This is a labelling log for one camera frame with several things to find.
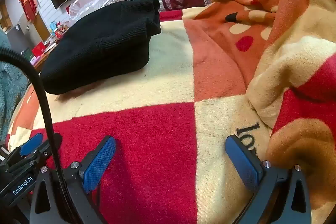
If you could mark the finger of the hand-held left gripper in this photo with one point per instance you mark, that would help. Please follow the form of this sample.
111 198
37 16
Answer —
31 144
53 141

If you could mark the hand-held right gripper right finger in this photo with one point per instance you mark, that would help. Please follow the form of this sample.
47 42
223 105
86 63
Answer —
244 163

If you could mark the wooden table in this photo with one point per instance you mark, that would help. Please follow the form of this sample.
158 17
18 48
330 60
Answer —
43 61

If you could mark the green box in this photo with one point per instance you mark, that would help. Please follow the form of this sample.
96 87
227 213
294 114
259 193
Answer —
27 55

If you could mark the teal fluffy cloth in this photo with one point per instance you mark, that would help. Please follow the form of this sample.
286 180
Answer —
10 98

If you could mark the black pants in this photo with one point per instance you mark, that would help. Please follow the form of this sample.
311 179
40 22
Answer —
105 48

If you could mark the clear plastic bag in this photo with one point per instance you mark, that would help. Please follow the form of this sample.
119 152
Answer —
86 2

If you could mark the printed checkered blanket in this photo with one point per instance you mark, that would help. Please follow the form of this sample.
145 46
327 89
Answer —
162 134

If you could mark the red box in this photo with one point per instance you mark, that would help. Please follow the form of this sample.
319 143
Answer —
38 49

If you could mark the red hanging ornament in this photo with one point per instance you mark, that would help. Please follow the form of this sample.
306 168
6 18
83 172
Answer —
27 2

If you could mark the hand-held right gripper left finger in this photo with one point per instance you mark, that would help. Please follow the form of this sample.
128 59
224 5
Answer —
99 165

